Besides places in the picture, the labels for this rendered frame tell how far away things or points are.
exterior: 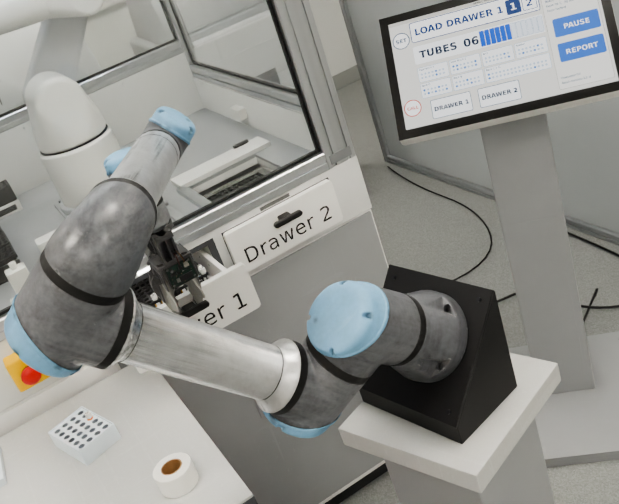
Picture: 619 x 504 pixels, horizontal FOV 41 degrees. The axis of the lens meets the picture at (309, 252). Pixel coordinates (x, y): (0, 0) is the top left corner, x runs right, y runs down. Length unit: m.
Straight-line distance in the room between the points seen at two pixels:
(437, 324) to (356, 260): 0.79
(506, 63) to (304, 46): 0.46
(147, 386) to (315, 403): 0.61
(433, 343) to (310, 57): 0.83
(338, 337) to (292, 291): 0.81
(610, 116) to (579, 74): 1.00
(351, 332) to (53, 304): 0.42
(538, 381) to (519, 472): 0.18
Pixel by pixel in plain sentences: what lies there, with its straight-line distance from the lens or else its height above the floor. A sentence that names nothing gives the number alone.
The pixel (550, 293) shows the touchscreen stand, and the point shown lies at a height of 0.39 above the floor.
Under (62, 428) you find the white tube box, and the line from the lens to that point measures 1.74.
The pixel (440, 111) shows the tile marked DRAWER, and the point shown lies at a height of 1.00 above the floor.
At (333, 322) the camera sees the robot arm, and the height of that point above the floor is 1.04.
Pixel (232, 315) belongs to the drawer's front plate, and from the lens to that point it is 1.74.
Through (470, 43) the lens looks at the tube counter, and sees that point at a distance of 2.00.
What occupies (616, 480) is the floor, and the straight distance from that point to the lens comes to 2.32.
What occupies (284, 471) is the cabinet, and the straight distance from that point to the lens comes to 2.23.
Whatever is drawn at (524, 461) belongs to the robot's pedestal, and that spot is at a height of 0.61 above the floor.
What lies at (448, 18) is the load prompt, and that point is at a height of 1.16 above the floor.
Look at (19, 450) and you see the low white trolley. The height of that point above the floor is 0.76.
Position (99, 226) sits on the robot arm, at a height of 1.34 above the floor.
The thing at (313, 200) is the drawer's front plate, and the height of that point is 0.90.
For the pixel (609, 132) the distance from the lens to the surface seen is 2.98.
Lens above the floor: 1.69
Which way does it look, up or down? 27 degrees down
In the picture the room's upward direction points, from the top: 20 degrees counter-clockwise
